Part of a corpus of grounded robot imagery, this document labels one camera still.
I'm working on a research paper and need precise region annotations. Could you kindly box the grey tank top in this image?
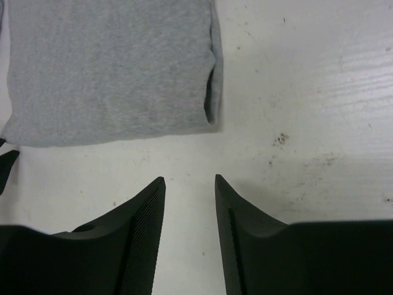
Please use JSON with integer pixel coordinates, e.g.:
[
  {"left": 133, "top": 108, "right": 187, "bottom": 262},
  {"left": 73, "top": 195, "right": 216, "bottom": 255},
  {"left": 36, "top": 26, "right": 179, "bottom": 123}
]
[{"left": 2, "top": 1, "right": 224, "bottom": 148}]

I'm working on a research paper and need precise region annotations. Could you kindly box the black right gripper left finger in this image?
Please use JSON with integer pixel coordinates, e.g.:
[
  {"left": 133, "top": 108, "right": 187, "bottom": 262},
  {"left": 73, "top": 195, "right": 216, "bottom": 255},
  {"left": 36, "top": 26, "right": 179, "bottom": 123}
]
[{"left": 1, "top": 177, "right": 166, "bottom": 294}]

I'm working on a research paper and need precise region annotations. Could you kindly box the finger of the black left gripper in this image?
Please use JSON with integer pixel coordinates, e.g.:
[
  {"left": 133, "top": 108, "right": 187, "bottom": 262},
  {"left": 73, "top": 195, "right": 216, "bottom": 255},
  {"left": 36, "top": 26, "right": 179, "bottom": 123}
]
[{"left": 0, "top": 150, "right": 20, "bottom": 194}]

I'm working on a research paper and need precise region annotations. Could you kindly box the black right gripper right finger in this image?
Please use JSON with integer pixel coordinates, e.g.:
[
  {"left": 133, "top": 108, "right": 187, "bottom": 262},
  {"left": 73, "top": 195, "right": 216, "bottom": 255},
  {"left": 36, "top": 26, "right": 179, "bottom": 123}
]
[{"left": 215, "top": 175, "right": 392, "bottom": 294}]

